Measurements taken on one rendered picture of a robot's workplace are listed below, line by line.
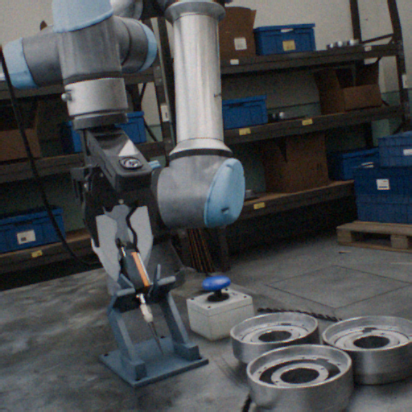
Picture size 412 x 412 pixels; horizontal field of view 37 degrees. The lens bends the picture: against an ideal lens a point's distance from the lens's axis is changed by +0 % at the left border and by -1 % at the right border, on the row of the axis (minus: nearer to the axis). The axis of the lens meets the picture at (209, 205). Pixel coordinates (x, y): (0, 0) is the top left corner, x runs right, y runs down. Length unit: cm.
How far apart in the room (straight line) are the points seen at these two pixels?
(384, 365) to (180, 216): 53
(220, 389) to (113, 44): 43
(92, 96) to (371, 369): 45
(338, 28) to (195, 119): 479
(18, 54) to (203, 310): 45
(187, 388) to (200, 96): 57
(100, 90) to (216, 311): 33
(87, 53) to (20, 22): 395
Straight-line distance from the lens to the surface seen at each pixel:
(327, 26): 580
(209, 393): 71
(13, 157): 405
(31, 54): 94
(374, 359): 67
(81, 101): 79
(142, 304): 80
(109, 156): 74
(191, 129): 112
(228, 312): 86
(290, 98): 548
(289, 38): 494
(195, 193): 107
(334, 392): 62
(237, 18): 471
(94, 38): 79
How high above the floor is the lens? 109
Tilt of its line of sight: 8 degrees down
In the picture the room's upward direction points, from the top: 8 degrees counter-clockwise
